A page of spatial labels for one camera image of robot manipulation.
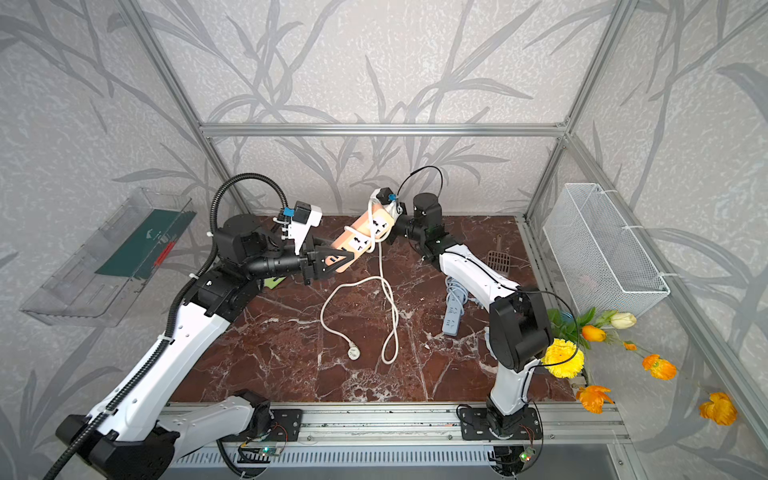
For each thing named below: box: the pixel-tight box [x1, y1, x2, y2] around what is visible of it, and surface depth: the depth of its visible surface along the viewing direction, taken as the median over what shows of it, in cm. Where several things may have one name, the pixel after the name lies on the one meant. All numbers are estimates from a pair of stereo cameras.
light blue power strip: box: [442, 279, 467, 337], surface depth 93 cm
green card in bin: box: [95, 209, 197, 280], surface depth 71 cm
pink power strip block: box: [332, 203, 396, 273], surface depth 58 cm
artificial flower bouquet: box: [542, 307, 737, 426], surface depth 58 cm
